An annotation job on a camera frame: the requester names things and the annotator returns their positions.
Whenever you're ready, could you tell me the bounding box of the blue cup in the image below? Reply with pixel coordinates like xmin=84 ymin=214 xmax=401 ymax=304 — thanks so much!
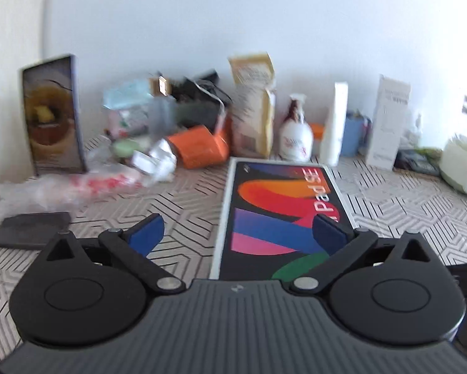
xmin=340 ymin=111 xmax=371 ymax=157

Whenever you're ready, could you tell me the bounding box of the orange box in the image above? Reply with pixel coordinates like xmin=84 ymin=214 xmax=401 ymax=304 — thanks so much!
xmin=166 ymin=124 xmax=231 ymax=170

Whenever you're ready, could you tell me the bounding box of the patterned desktop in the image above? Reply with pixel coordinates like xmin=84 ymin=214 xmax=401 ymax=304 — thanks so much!
xmin=0 ymin=134 xmax=467 ymax=361

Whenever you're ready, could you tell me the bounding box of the white pump bottle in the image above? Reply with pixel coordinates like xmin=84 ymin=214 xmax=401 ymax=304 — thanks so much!
xmin=278 ymin=93 xmax=314 ymax=163

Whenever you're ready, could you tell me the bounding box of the green round lid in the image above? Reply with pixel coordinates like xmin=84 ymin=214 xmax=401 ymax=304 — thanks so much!
xmin=112 ymin=139 xmax=149 ymax=159

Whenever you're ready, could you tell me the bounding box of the small orange object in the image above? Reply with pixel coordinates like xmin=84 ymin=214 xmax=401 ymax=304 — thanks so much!
xmin=309 ymin=123 xmax=326 ymax=149

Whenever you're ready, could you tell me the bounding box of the crumpled silver foil wrapper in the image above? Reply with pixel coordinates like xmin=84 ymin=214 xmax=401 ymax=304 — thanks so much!
xmin=131 ymin=138 xmax=178 ymax=185

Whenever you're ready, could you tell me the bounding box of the clear plastic container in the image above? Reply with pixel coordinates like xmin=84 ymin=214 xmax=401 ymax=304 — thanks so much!
xmin=148 ymin=97 xmax=178 ymax=141

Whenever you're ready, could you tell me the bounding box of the beige paper carton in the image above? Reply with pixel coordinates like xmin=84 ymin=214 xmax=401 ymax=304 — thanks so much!
xmin=228 ymin=52 xmax=278 ymax=159

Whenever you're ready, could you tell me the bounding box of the small brown box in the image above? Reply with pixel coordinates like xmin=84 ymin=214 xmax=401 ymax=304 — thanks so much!
xmin=151 ymin=75 xmax=172 ymax=97

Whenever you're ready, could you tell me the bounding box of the dark flat packet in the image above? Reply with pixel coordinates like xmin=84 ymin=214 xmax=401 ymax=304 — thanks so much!
xmin=394 ymin=148 xmax=441 ymax=177

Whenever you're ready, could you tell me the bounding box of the white tall tube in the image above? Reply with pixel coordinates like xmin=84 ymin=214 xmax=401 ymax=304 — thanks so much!
xmin=319 ymin=82 xmax=349 ymax=168

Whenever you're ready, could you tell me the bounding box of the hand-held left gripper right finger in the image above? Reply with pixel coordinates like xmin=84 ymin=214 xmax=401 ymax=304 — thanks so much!
xmin=289 ymin=215 xmax=447 ymax=293

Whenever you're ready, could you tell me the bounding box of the colourful tablet box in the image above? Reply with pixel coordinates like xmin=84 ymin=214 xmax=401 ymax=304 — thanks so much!
xmin=209 ymin=157 xmax=359 ymax=282

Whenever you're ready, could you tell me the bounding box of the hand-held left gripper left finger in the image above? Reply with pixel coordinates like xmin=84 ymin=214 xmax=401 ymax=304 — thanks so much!
xmin=34 ymin=213 xmax=186 ymax=295

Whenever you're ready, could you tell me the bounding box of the black flat wallet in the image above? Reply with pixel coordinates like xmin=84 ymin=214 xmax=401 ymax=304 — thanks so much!
xmin=0 ymin=212 xmax=72 ymax=250

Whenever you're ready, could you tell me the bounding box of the pink green packet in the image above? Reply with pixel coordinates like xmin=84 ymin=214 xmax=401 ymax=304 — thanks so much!
xmin=106 ymin=107 xmax=151 ymax=140

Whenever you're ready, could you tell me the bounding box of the tall picture box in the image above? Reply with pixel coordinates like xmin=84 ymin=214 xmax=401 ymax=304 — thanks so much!
xmin=20 ymin=54 xmax=88 ymax=176

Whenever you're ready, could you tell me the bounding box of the blue face mask pack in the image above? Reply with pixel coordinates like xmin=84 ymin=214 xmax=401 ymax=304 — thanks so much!
xmin=102 ymin=78 xmax=157 ymax=110

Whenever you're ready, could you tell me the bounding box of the white green round container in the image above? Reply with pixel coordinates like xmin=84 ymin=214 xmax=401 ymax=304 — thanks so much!
xmin=438 ymin=134 xmax=467 ymax=198

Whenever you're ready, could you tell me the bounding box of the white tall box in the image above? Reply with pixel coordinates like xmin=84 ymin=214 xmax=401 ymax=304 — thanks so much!
xmin=365 ymin=74 xmax=412 ymax=171

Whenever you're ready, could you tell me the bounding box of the clear plastic bag red print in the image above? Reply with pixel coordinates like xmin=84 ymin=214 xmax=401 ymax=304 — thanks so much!
xmin=0 ymin=163 xmax=150 ymax=212

